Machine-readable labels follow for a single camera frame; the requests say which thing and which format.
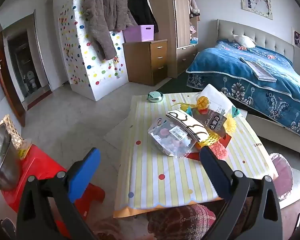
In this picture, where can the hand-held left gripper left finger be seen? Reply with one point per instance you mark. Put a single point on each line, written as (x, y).
(85, 172)

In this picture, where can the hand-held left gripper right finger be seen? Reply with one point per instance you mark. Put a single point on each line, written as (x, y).
(215, 172)

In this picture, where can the fuzzy pink glove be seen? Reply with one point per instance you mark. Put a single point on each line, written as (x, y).
(220, 151)

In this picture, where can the large red envelope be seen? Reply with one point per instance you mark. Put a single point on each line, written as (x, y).
(191, 155)

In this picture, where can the yellow foam fruit net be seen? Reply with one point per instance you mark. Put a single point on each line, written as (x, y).
(210, 140)

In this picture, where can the red plastic stool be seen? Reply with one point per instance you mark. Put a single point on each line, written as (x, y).
(40, 160)

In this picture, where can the yellow frilled wrapper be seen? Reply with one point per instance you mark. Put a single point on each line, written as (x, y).
(231, 125)

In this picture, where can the table with striped cloth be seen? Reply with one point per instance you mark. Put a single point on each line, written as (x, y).
(165, 180)

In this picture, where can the dark dried fruit packet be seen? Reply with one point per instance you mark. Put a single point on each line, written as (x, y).
(212, 121)

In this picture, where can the black white striped packet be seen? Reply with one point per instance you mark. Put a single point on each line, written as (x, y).
(190, 125)

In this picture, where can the red plaid clothing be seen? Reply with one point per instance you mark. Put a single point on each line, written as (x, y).
(180, 220)

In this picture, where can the clear plastic snack packet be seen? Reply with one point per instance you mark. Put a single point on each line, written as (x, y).
(165, 140)

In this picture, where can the teal snack packet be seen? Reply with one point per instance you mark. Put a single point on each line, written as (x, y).
(235, 111)

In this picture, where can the pink round cushion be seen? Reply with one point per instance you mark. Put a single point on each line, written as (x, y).
(281, 175)

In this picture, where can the orange yellow ball toy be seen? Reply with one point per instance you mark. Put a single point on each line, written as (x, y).
(203, 102)

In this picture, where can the gold patterned box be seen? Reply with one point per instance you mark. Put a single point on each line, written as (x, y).
(15, 135)

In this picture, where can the metal bowl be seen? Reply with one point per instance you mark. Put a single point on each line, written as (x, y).
(5, 155)

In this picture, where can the dark green rug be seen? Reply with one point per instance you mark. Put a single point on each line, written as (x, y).
(175, 85)

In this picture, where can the green round tin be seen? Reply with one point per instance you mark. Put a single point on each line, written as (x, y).
(155, 97)

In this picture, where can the white dotted board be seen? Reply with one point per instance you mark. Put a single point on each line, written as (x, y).
(100, 75)

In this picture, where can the white toilet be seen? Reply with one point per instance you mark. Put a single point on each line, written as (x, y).
(32, 80)

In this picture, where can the blue floral blanket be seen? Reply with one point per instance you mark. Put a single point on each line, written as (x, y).
(227, 65)

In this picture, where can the folded white cloth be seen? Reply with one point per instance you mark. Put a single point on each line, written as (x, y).
(260, 70)

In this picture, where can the brown wooden door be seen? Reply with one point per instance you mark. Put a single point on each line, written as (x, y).
(7, 80)

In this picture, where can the wooden drawer cabinet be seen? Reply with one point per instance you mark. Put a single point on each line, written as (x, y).
(145, 62)

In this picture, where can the white pillow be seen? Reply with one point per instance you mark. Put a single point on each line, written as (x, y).
(245, 41)

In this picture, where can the beige upholstered bed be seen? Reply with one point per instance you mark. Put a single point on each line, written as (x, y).
(265, 37)

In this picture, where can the purple storage box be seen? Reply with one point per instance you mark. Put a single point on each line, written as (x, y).
(140, 33)

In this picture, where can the brown padded coat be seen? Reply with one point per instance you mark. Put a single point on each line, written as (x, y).
(105, 17)

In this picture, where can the wooden wardrobe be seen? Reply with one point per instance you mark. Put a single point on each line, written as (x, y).
(182, 17)

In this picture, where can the pink hanging garment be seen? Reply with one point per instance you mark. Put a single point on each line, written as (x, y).
(192, 2)

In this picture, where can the black coat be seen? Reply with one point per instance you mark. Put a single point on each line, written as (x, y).
(141, 7)

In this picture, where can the small wall picture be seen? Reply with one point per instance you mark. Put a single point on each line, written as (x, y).
(297, 39)

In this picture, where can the wall poster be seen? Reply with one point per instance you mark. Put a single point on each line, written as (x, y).
(256, 1)

